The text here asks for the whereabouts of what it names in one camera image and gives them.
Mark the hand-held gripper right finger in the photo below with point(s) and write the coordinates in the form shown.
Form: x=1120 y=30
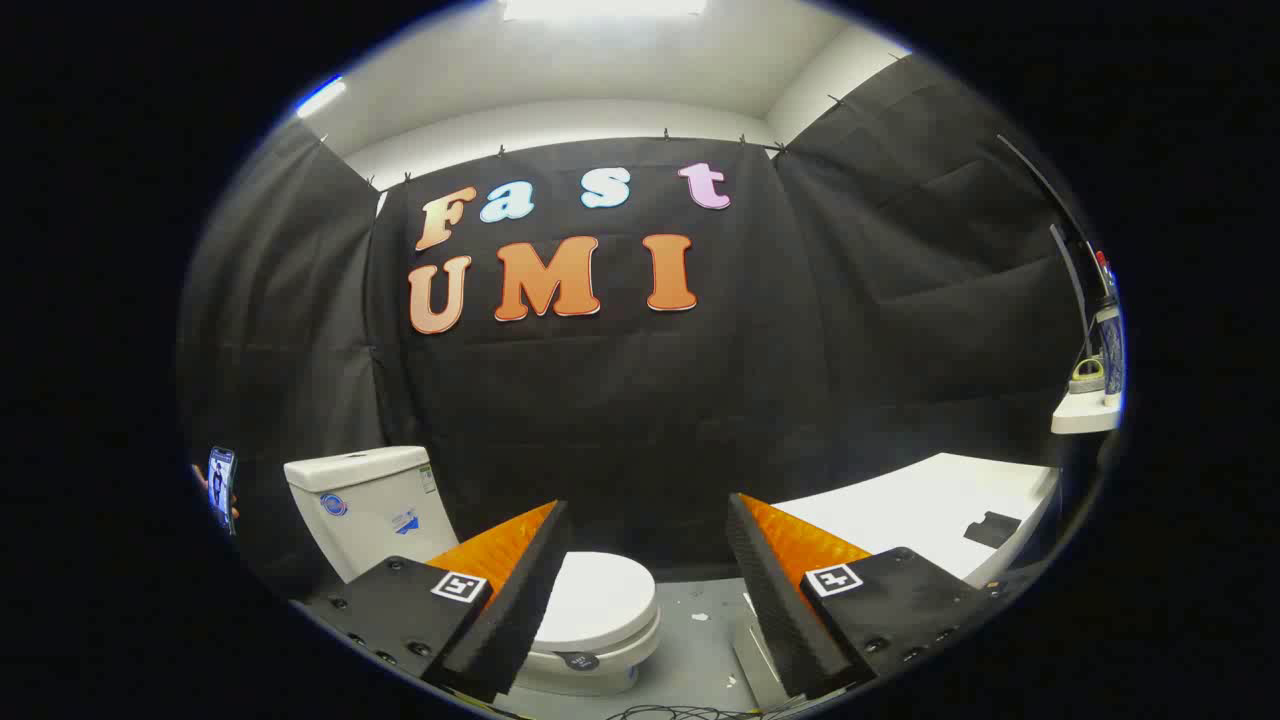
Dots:
x=775 y=600

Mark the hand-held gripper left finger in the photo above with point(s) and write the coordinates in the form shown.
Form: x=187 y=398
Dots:
x=520 y=600

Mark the white toilet lid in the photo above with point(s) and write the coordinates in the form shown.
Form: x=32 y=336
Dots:
x=600 y=600

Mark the black round lid pull tab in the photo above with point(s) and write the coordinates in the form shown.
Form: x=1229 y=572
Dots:
x=578 y=661

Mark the white ceramic toilet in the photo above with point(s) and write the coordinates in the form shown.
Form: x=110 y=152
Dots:
x=370 y=510

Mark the white panelled cabinet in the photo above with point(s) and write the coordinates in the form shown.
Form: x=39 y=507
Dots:
x=900 y=510

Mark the black backdrop cloth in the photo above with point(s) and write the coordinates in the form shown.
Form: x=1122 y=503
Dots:
x=620 y=400

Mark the black flat patch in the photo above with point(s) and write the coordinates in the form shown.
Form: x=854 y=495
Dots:
x=992 y=529

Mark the smartphone with lit screen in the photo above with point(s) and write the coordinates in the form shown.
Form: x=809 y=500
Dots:
x=221 y=485

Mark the ceiling light panel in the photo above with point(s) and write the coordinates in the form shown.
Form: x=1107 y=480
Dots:
x=320 y=97
x=600 y=8

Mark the white wall shelf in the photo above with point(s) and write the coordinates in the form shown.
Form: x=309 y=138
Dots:
x=1082 y=415

